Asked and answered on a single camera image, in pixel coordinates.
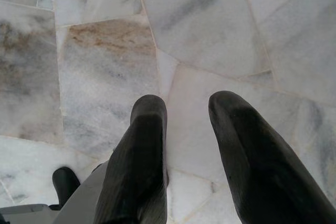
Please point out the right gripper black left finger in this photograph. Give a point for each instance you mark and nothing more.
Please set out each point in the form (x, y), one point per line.
(136, 161)

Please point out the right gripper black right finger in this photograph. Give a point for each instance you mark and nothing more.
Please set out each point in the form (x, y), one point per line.
(262, 161)

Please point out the black robot foot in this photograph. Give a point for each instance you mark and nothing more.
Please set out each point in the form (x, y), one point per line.
(65, 184)

